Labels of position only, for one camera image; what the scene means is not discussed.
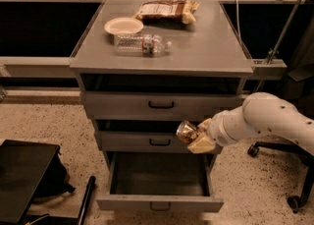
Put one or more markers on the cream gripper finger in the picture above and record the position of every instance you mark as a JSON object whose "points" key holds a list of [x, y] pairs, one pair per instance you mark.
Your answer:
{"points": [[200, 143]]}

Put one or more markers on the black tube on floor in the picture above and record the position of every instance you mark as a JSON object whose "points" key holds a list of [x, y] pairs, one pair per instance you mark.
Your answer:
{"points": [[86, 200]]}

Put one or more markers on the grey bottom drawer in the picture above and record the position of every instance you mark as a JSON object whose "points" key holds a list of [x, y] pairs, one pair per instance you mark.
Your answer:
{"points": [[160, 182]]}

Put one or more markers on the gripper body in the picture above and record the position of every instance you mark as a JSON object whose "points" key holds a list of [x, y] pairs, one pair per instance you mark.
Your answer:
{"points": [[220, 130]]}

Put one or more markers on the grey drawer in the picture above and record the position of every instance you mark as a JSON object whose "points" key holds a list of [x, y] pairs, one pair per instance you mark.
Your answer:
{"points": [[160, 182], [139, 136], [156, 97]]}

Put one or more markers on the clear plastic water bottle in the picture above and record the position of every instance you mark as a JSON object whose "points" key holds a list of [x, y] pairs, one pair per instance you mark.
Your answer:
{"points": [[145, 44]]}

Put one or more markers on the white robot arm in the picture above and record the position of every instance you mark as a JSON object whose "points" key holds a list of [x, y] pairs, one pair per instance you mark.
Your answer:
{"points": [[261, 114]]}

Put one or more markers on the grey metal drawer cabinet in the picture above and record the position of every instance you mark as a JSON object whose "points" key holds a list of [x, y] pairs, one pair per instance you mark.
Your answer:
{"points": [[206, 48]]}

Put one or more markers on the white paper bowl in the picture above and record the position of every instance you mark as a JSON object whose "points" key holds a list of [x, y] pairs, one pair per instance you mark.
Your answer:
{"points": [[123, 26]]}

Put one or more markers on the black bag on floor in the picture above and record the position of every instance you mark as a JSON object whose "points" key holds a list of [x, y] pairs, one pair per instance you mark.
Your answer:
{"points": [[56, 180]]}

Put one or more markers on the brown snack bag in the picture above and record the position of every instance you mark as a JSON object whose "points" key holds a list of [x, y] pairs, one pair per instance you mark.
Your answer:
{"points": [[177, 10]]}

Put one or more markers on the grey top drawer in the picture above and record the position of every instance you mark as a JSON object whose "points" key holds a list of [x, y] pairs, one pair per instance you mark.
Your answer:
{"points": [[156, 97]]}

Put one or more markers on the grey middle drawer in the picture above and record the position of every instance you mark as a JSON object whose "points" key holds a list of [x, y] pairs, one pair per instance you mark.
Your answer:
{"points": [[139, 136]]}

